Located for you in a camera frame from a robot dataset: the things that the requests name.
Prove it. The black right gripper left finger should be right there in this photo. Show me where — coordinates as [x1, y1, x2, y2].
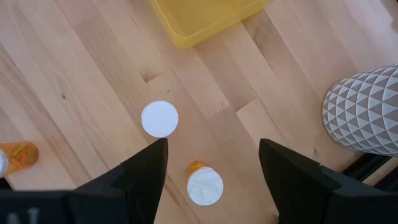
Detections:
[67, 138, 169, 224]

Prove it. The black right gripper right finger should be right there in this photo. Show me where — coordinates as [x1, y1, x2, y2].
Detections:
[259, 138, 343, 224]

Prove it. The orange pill bottle textured cap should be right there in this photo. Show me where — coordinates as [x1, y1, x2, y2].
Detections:
[186, 160, 224, 207]

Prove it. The yellow plastic bin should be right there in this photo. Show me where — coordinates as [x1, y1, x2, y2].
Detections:
[150, 0, 274, 50]

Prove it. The white grey triangle-pattern pot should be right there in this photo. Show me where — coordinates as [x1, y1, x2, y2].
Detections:
[322, 63, 398, 158]

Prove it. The black aluminium table frame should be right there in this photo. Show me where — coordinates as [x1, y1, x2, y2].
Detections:
[341, 152, 398, 192]

